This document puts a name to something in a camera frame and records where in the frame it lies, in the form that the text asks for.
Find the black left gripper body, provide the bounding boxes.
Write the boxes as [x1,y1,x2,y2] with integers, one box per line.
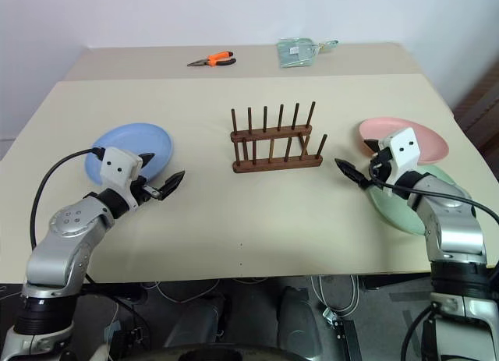
[129,176,163,207]

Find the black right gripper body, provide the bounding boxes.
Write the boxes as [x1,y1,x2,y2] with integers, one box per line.
[367,147,398,189]

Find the wooden dish rack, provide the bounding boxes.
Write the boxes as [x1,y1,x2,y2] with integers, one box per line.
[228,101,328,174]

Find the blue plate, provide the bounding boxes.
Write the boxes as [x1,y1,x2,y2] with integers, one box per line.
[84,122,175,186]

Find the red plate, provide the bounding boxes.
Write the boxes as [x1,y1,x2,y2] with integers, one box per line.
[358,117,449,166]

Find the green plate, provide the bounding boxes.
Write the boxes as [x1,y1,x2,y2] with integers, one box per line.
[368,164,472,235]

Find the dark brown wooden furniture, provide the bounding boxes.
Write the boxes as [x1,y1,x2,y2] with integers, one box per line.
[451,59,499,151]

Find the clear plastic bag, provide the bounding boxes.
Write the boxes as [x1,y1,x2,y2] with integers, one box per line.
[276,37,316,69]

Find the dark rounded shape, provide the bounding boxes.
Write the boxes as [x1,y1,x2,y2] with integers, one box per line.
[277,285,341,360]

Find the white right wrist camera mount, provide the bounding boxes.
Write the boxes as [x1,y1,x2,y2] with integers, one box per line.
[379,127,423,175]

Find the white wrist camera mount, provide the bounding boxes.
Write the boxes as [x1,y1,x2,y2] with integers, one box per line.
[379,127,423,175]
[100,146,143,209]

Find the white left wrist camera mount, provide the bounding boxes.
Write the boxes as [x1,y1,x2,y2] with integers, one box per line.
[100,146,143,209]

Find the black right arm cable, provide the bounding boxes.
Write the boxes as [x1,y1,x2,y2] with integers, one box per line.
[368,164,499,226]

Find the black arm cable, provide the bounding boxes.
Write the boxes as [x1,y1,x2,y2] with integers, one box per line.
[368,164,499,226]
[30,145,107,257]

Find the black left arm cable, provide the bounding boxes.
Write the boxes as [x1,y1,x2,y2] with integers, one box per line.
[30,145,107,257]

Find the white cable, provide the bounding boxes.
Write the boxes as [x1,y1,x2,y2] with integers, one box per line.
[140,278,221,304]
[310,274,360,313]

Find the orange handled pliers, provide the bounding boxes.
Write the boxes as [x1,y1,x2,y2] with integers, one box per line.
[186,50,237,69]

